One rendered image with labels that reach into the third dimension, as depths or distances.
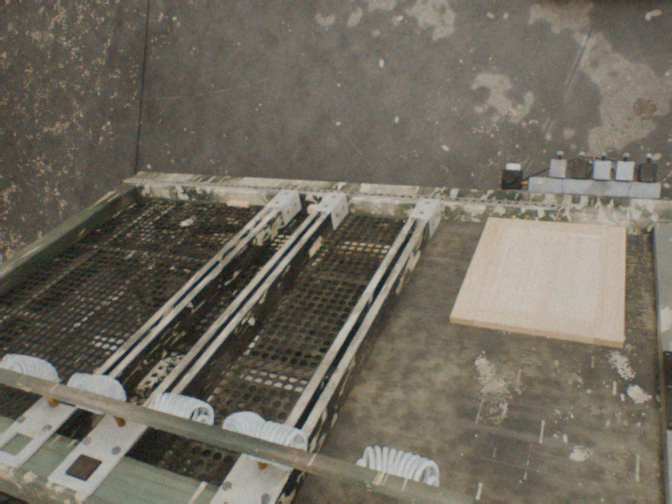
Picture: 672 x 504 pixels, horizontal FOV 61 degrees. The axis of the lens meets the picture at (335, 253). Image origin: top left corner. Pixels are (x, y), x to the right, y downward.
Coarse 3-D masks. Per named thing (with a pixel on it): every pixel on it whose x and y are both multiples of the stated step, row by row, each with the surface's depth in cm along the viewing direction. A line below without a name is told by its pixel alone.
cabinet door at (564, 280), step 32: (512, 224) 166; (544, 224) 163; (576, 224) 161; (480, 256) 154; (512, 256) 153; (544, 256) 151; (576, 256) 149; (608, 256) 146; (480, 288) 143; (512, 288) 141; (544, 288) 139; (576, 288) 138; (608, 288) 135; (480, 320) 132; (512, 320) 131; (544, 320) 129; (576, 320) 128; (608, 320) 126
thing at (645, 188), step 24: (552, 168) 175; (576, 168) 172; (600, 168) 170; (624, 168) 167; (648, 168) 165; (552, 192) 171; (576, 192) 175; (600, 192) 172; (624, 192) 169; (648, 192) 167
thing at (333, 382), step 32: (416, 224) 168; (384, 288) 139; (352, 320) 131; (384, 320) 137; (352, 352) 122; (320, 384) 116; (352, 384) 122; (256, 416) 91; (320, 416) 108; (224, 448) 83; (320, 448) 109; (256, 480) 93; (288, 480) 98
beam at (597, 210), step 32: (160, 192) 223; (192, 192) 216; (224, 192) 209; (256, 192) 204; (384, 192) 189; (416, 192) 185; (448, 192) 182; (480, 192) 179; (512, 192) 176; (384, 224) 188; (608, 224) 158; (640, 224) 154
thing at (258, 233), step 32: (288, 192) 194; (256, 224) 179; (224, 256) 165; (256, 256) 175; (192, 288) 153; (224, 288) 161; (160, 320) 143; (192, 320) 149; (128, 352) 134; (160, 352) 139; (0, 384) 104; (128, 384) 130; (32, 416) 114; (64, 416) 112; (96, 416) 122; (0, 448) 108; (32, 448) 106
